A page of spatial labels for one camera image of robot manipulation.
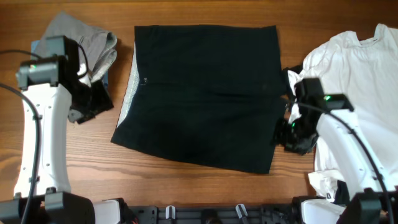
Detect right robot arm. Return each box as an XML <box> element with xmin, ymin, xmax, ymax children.
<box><xmin>274</xmin><ymin>78</ymin><xmax>397</xmax><ymax>223</ymax></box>

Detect black shorts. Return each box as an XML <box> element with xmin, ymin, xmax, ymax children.
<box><xmin>111</xmin><ymin>25</ymin><xmax>287</xmax><ymax>174</ymax></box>

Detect folded grey shorts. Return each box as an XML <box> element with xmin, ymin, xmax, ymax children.
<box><xmin>33</xmin><ymin>12</ymin><xmax>117</xmax><ymax>83</ymax></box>

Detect folded blue garment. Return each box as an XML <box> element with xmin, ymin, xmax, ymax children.
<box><xmin>30</xmin><ymin>40</ymin><xmax>40</xmax><ymax>60</ymax></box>

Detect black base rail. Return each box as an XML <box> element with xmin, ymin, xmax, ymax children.
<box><xmin>129</xmin><ymin>203</ymin><xmax>303</xmax><ymax>224</ymax></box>

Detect white t-shirt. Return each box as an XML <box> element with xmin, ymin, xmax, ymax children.
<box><xmin>287</xmin><ymin>24</ymin><xmax>397</xmax><ymax>204</ymax></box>

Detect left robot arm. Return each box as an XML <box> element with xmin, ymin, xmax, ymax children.
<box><xmin>1</xmin><ymin>35</ymin><xmax>123</xmax><ymax>223</ymax></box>

